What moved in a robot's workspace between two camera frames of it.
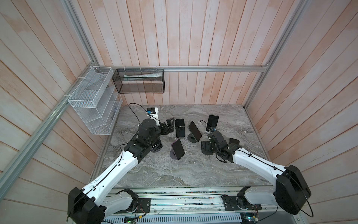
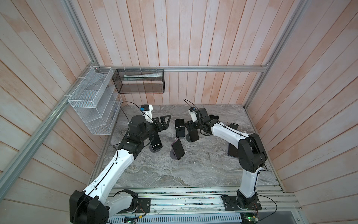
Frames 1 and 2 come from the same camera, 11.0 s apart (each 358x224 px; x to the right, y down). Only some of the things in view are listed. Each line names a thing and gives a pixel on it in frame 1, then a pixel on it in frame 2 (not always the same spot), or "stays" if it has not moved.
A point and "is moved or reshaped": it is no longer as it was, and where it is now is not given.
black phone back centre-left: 180,128 stays
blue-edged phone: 206,148 is moved or reshaped
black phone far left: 157,145 stays
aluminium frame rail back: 185,67 stays
